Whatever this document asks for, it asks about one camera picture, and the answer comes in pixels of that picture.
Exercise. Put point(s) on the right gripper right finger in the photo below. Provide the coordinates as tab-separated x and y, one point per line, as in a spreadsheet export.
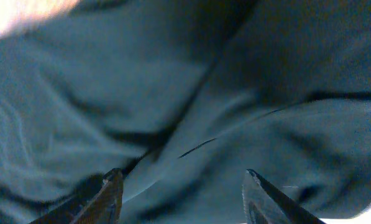
265	204

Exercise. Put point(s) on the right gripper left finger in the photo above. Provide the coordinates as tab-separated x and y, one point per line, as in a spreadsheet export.
99	204

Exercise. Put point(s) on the black t-shirt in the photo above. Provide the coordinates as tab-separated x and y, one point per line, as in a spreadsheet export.
184	96

